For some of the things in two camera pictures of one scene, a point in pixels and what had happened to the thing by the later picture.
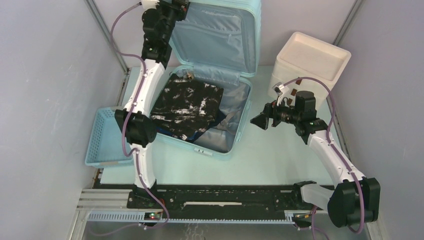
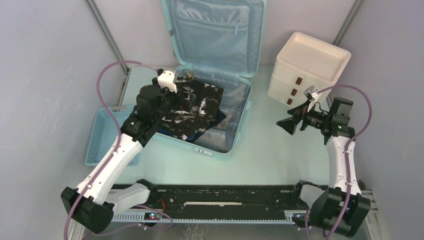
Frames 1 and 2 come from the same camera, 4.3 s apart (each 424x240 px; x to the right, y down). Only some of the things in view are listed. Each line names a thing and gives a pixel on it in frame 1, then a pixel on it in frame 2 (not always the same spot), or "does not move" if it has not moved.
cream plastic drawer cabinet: [308, 64] does not move
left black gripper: [179, 7] -> [181, 104]
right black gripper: [270, 111] -> [289, 124]
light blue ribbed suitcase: [218, 42] does not move
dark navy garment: [220, 116] does not move
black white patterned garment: [185, 108] does not move
